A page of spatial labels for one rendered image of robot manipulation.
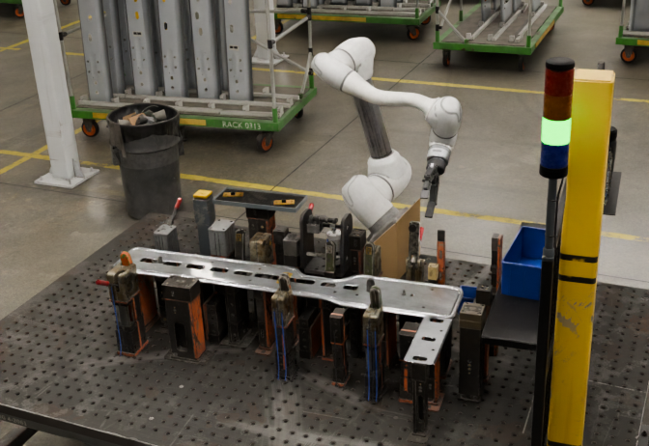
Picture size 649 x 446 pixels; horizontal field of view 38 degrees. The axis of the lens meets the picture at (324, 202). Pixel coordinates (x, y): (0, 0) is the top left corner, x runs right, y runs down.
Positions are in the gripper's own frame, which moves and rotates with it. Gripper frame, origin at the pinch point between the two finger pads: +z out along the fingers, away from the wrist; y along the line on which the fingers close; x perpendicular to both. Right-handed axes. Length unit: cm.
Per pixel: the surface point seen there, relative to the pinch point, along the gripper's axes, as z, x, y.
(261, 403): 88, -43, -2
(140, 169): -108, -240, -167
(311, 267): 28, -42, -9
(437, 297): 39.7, 12.1, 2.2
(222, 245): 28, -77, 0
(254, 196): 2, -73, -3
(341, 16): -518, -263, -450
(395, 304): 46.7, -1.0, 6.8
